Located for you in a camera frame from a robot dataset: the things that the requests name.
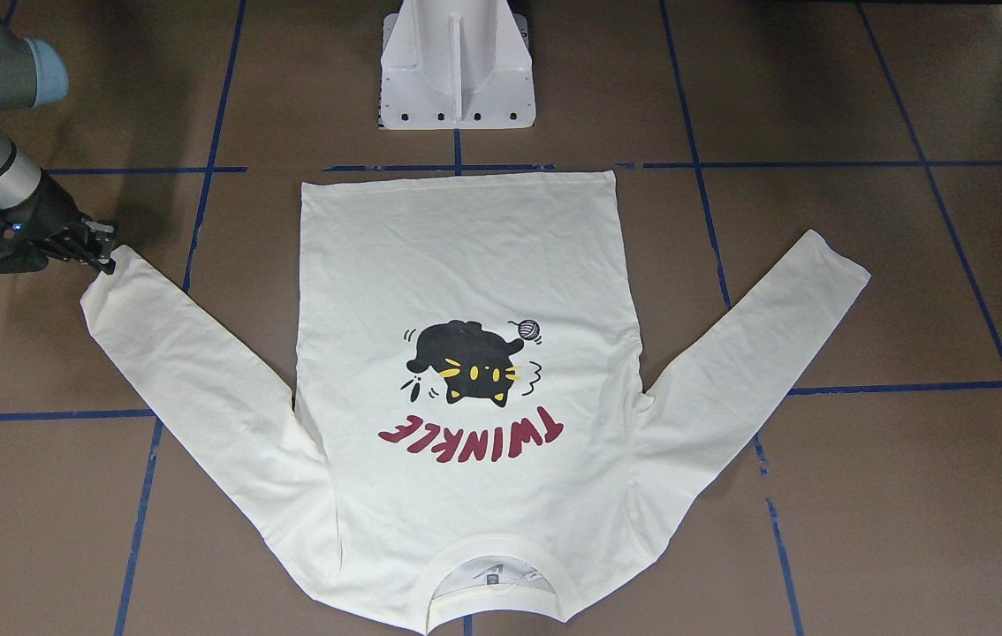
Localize cream long-sleeve cat shirt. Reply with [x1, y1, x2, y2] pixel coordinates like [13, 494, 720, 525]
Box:
[80, 170, 871, 633]

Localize white camera mast with base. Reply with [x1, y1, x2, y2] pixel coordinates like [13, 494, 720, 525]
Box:
[377, 1, 537, 132]

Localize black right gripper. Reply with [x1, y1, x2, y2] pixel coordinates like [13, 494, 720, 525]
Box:
[10, 173, 118, 275]

